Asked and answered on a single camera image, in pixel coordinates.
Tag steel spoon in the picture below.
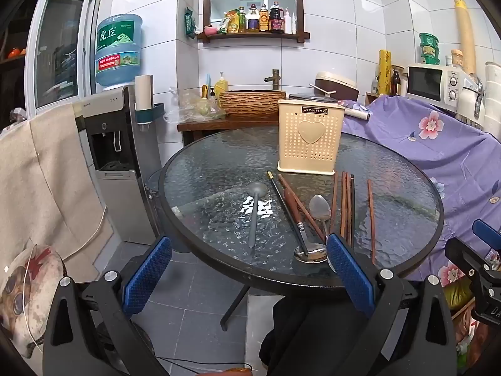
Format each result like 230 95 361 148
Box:
308 195 338 273

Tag yellow snack packet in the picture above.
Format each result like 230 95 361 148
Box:
218 11 240 34

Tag woven wash basin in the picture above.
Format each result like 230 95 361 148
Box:
218 89 287 117

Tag wooden counter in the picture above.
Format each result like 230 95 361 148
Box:
177 115 280 144

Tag brown wooden chopstick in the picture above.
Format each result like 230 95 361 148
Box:
346 172 352 245
350 175 356 248
278 175 327 243
340 171 348 238
367 179 377 265

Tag person's black trousers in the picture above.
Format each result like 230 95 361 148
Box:
258 295 376 376

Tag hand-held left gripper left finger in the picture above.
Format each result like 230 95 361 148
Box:
43 236 173 376

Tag beige perforated utensil holder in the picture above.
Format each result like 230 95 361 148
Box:
277 99 346 175

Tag green packet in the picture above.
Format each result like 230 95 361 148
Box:
184 7 196 40

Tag clear plastic bags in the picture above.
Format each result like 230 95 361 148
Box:
163 87 225 124

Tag clear condiment bottle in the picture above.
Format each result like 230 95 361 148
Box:
246 4 260 33

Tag grey plastic spoon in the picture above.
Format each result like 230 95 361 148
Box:
243 182 269 248

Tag brass faucet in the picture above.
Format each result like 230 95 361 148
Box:
263 69 282 91

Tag dog print cushion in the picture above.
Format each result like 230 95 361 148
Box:
0 243 65 359

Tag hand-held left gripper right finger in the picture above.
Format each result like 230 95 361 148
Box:
326 233 458 376

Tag white cup dispenser tube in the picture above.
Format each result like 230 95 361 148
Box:
134 74 153 110

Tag white microwave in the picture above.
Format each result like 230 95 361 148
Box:
405 65 476 111

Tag yellow paper cup sleeve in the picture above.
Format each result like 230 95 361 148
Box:
453 0 478 76

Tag purple floral cloth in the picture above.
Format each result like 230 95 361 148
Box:
338 95 501 294

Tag blue water bottle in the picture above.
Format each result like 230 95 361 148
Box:
95 13 143 91

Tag black table base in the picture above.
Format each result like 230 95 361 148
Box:
220 282 253 332

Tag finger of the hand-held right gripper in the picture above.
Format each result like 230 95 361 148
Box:
472 219 501 251
444 237 492 283

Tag black gold-tipped utensil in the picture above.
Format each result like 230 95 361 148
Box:
267 171 305 245

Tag white-framed sliding window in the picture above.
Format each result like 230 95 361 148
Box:
24 0 103 112

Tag brown cream rice cooker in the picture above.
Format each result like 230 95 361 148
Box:
315 71 360 102

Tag wooden-framed mirror shelf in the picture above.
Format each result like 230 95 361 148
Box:
197 0 311 42

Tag yellow soap bottle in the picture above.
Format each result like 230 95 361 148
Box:
214 72 229 100

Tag wooden-handled steel ladle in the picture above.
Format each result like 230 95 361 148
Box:
277 175 328 264

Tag yellow bag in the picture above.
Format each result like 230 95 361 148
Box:
444 278 482 361

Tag white cable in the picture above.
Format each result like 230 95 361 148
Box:
21 204 108 349

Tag dark soy sauce bottle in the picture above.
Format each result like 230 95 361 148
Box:
268 1 285 34

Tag cream pan with lid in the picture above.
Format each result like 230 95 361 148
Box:
288 92 371 122

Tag dark wooden shelf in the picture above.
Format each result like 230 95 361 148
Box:
0 0 40 134

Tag white kettle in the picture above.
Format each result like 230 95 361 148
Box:
456 74 488 126

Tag grey water dispenser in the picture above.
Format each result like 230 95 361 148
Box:
72 85 161 243

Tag beige cloth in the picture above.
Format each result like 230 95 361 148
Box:
0 104 114 263

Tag yellow roll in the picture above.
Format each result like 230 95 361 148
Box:
378 50 393 97

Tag teal plastic holder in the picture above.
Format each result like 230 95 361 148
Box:
135 103 165 125

